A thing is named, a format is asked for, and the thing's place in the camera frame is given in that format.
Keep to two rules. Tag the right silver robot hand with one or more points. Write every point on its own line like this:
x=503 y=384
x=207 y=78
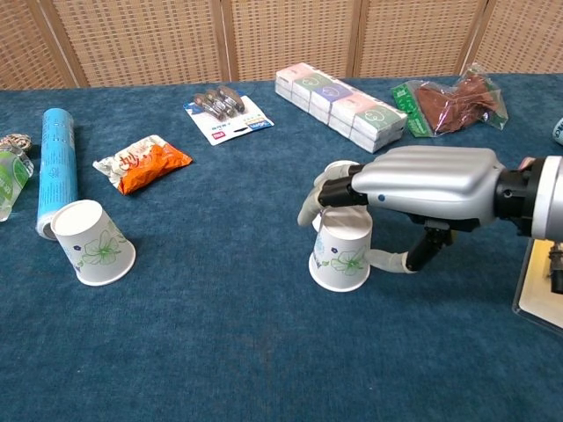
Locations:
x=431 y=184

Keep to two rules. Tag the white floral paper cup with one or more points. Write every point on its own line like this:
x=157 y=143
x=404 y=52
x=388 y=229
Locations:
x=341 y=259
x=341 y=166
x=88 y=237

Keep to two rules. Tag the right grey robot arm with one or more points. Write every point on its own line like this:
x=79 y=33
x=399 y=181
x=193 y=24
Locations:
x=545 y=198

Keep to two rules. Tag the brown dried food bag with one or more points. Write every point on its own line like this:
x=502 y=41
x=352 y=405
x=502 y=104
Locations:
x=448 y=107

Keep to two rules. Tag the pastel tissue multipack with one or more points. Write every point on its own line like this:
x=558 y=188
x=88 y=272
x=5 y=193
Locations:
x=347 y=105

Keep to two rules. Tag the white blue lotion bottle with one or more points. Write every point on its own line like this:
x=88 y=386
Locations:
x=558 y=132

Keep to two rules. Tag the hooks blister card pack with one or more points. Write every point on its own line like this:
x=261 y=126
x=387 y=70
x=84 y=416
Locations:
x=228 y=123

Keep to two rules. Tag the blue carpet table cover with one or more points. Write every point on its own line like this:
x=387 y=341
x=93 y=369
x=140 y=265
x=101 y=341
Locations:
x=220 y=343

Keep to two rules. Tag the orange white snack packet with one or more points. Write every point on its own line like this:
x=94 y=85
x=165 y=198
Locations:
x=145 y=169

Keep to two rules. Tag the woven bamboo folding screen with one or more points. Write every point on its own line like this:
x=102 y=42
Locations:
x=145 y=39

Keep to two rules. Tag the light blue cylinder tube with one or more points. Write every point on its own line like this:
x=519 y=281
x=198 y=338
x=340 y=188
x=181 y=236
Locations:
x=57 y=158

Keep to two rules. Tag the clear bottle green label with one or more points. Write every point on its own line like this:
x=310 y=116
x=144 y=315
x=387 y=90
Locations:
x=9 y=180

